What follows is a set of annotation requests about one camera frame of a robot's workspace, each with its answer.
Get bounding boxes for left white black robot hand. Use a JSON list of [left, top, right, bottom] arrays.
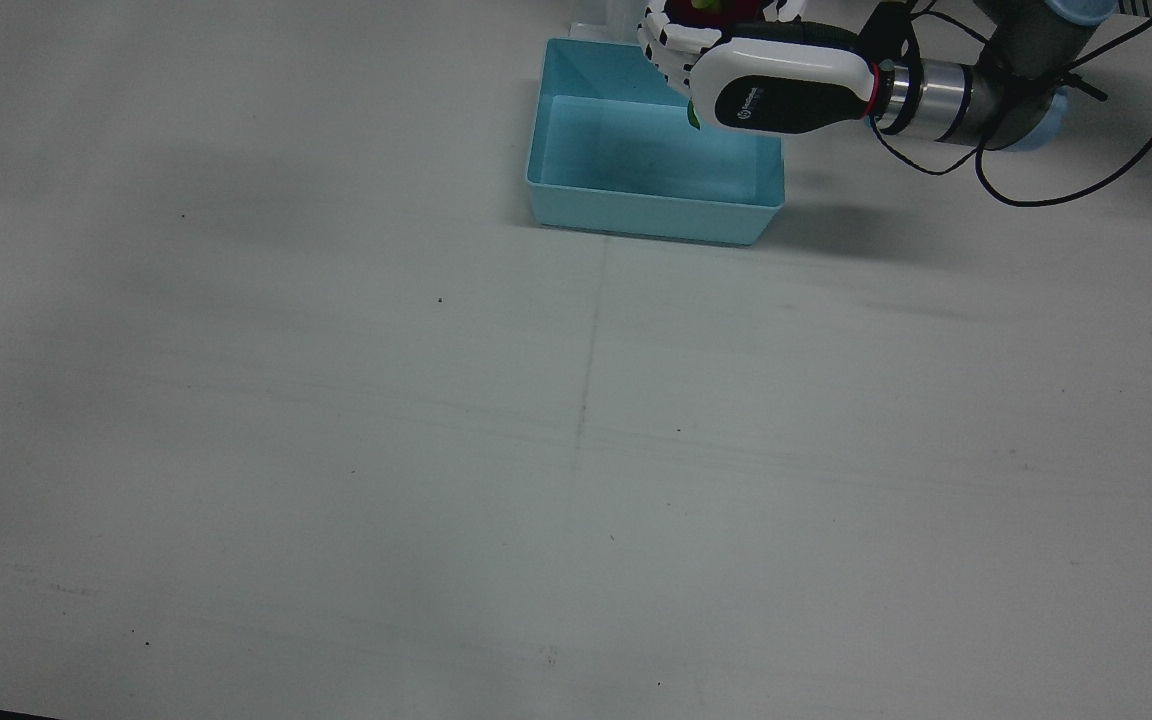
[[636, 0, 882, 136]]

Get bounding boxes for red dragon fruit green leaves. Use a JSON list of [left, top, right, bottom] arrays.
[[669, 0, 775, 131]]

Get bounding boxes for light blue plastic bin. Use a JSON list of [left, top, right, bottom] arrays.
[[524, 38, 787, 248]]

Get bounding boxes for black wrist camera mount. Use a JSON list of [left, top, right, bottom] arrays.
[[856, 5, 922, 63]]

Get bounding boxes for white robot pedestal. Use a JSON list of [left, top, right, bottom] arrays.
[[571, 0, 649, 46]]

